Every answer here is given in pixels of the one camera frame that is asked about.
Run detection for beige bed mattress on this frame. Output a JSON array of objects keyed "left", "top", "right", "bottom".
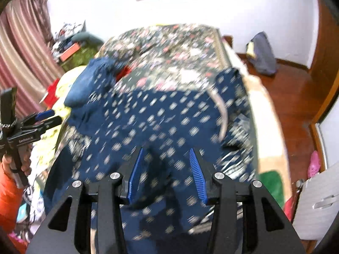
[{"left": 225, "top": 40, "right": 292, "bottom": 186}]

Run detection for green floral cloth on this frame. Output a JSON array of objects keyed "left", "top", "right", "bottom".
[{"left": 64, "top": 48, "right": 100, "bottom": 72}]

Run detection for pile of clutter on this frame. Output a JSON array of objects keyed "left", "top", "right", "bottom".
[{"left": 51, "top": 21, "right": 88, "bottom": 59}]

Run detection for navy patterned hoodie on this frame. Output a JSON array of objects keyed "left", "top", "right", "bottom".
[{"left": 44, "top": 57, "right": 258, "bottom": 254}]

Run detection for striped brown curtain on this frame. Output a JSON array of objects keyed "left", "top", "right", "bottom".
[{"left": 0, "top": 0, "right": 64, "bottom": 112}]

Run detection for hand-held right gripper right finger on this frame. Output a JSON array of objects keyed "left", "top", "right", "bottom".
[{"left": 189, "top": 148, "right": 305, "bottom": 254}]

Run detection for grey bag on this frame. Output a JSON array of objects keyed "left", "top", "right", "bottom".
[{"left": 246, "top": 32, "right": 277, "bottom": 76}]

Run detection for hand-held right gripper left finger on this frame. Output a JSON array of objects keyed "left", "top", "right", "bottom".
[{"left": 26, "top": 148, "right": 145, "bottom": 254}]

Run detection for pink plush toy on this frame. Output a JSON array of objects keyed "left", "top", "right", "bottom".
[{"left": 8, "top": 231, "right": 28, "bottom": 252}]

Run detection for red garment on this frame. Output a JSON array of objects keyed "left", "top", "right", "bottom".
[{"left": 41, "top": 78, "right": 61, "bottom": 106}]

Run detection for orange box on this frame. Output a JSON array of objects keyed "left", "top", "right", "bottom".
[{"left": 60, "top": 44, "right": 81, "bottom": 61}]

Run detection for person's left hand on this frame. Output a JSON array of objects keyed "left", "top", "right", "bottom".
[{"left": 2, "top": 147, "right": 32, "bottom": 176}]

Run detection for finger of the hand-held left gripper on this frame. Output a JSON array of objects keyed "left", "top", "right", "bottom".
[
  {"left": 22, "top": 110, "right": 55, "bottom": 126},
  {"left": 34, "top": 116, "right": 63, "bottom": 137}
]

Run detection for white cabinet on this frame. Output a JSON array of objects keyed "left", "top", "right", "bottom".
[{"left": 291, "top": 161, "right": 335, "bottom": 241}]

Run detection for grey cushion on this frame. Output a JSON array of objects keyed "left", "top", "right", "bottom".
[{"left": 71, "top": 32, "right": 105, "bottom": 46}]

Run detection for wooden door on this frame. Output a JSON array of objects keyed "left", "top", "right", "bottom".
[{"left": 308, "top": 0, "right": 339, "bottom": 133}]

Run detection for yellow printed blanket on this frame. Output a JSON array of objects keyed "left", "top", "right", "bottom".
[{"left": 29, "top": 66, "right": 90, "bottom": 164}]

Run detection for person's left forearm orange sleeve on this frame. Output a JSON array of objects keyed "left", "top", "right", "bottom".
[{"left": 0, "top": 163, "right": 25, "bottom": 235}]

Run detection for floral bedspread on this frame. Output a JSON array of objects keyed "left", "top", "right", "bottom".
[{"left": 95, "top": 24, "right": 231, "bottom": 92}]

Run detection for pink slipper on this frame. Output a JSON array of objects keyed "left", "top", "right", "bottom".
[{"left": 308, "top": 151, "right": 321, "bottom": 178}]

